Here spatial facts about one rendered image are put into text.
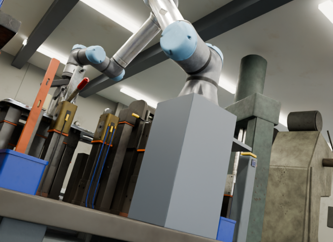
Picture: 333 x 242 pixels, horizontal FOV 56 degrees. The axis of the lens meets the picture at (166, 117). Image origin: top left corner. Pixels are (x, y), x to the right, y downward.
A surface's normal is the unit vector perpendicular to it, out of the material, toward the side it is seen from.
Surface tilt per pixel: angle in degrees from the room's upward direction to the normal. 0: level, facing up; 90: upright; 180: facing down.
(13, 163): 90
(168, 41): 96
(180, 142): 90
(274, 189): 93
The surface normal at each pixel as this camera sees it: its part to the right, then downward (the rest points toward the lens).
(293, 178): -0.65, -0.35
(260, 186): 0.36, -0.25
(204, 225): 0.59, -0.13
